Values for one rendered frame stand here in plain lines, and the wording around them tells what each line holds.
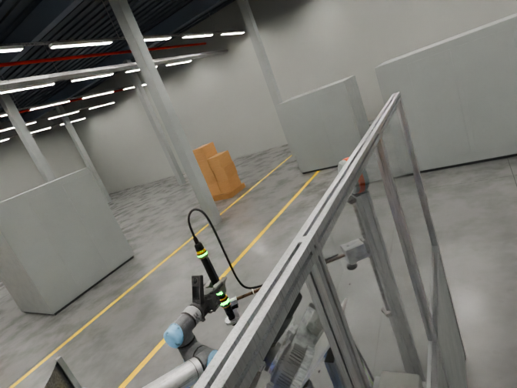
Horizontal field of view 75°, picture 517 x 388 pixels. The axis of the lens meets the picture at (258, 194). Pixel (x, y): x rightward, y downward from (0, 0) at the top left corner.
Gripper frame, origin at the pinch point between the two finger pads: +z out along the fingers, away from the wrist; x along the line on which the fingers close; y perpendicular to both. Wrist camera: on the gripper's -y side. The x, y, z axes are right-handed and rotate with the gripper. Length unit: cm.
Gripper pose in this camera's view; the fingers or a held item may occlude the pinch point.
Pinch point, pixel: (219, 277)
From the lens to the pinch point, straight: 156.2
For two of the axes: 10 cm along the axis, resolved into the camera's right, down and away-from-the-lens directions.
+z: 4.3, -4.0, 8.1
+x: 8.3, -1.7, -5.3
